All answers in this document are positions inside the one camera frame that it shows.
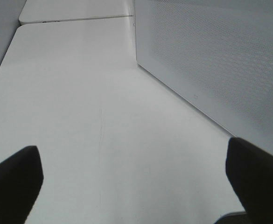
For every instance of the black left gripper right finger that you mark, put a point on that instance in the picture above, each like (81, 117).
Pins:
(250, 172)

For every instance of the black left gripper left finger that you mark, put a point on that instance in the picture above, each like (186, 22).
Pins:
(21, 179)

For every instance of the white microwave door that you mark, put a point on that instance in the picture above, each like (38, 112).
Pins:
(217, 55)

